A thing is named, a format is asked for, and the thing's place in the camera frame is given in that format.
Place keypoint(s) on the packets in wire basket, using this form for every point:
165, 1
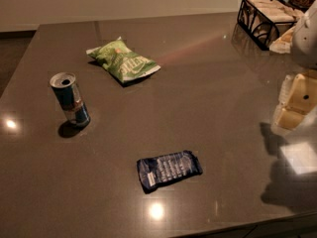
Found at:
283, 43

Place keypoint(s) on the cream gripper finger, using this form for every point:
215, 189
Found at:
286, 119
299, 92

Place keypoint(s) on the blue rxbar blueberry wrapper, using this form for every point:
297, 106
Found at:
167, 169

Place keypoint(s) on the green kettle chips bag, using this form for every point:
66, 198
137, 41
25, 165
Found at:
121, 62

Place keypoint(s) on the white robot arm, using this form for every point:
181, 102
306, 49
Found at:
303, 49

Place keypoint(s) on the redbull can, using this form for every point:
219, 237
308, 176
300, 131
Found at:
66, 90

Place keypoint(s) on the black wire basket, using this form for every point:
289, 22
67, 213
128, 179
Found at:
266, 20

